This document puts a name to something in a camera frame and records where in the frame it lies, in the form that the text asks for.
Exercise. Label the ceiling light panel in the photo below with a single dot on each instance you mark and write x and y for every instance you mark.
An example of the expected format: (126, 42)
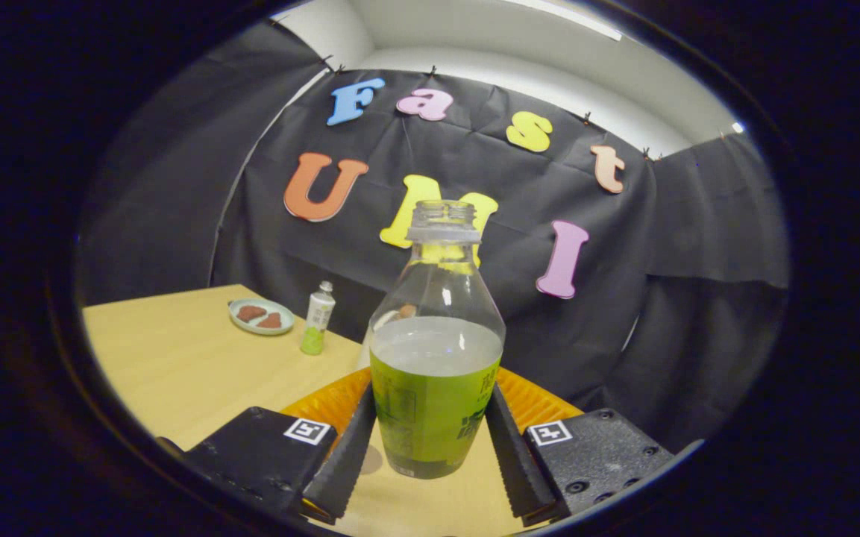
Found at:
(579, 22)

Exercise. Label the pale green plate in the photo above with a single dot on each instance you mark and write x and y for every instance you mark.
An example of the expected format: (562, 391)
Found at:
(247, 327)

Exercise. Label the black backdrop cloth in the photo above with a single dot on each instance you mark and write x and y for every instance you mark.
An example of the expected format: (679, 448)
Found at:
(623, 313)

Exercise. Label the brown food piece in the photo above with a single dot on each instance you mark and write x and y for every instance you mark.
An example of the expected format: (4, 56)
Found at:
(250, 313)
(271, 321)

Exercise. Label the wooden table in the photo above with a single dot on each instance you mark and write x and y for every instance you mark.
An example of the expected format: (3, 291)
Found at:
(176, 373)

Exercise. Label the green label juice bottle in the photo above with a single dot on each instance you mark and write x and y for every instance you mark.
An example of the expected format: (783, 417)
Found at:
(437, 418)

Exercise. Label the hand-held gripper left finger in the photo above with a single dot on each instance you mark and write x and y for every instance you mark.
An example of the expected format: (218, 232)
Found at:
(344, 462)

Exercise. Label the small capped green bottle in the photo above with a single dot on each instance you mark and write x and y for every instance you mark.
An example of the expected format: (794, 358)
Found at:
(318, 317)

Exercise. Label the round brown coaster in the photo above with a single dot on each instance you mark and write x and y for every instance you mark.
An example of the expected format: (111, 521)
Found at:
(371, 461)

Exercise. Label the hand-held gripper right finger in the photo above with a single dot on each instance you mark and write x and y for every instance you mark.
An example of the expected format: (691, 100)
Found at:
(519, 466)

